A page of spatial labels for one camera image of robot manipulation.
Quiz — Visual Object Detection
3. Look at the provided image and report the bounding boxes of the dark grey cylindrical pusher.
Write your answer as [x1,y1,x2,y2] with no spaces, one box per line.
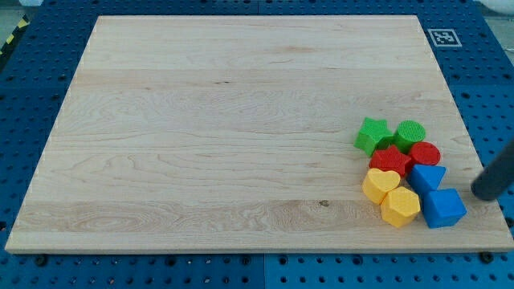
[471,140,513,201]

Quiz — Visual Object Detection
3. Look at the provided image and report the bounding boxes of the blue cube block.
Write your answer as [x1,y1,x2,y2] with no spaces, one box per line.
[422,189,467,229]

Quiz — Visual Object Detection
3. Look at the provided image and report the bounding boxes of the yellow hexagon block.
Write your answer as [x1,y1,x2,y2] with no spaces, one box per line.
[381,186,421,228]

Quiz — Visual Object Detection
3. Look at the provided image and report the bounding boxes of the blue triangle block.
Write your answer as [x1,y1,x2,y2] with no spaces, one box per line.
[406,164,447,198]

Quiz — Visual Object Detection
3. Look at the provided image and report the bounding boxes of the red cylinder block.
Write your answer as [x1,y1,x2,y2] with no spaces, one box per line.
[408,141,441,166]

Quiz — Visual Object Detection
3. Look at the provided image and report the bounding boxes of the green cylinder block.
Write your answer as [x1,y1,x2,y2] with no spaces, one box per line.
[394,120,426,154]

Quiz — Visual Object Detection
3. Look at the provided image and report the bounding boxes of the red star block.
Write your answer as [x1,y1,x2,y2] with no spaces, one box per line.
[369,144,411,177]

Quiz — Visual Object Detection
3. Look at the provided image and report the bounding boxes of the yellow heart block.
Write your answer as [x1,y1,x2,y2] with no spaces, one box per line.
[361,168,401,205]

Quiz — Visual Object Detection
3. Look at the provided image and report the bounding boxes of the green star block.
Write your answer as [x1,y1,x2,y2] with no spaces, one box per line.
[353,117,394,157]

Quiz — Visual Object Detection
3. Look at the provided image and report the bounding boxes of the white fiducial marker tag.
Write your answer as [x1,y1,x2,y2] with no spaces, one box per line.
[428,28,462,47]

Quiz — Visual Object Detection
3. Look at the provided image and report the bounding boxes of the light wooden board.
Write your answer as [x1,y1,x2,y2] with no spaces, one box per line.
[6,15,513,254]

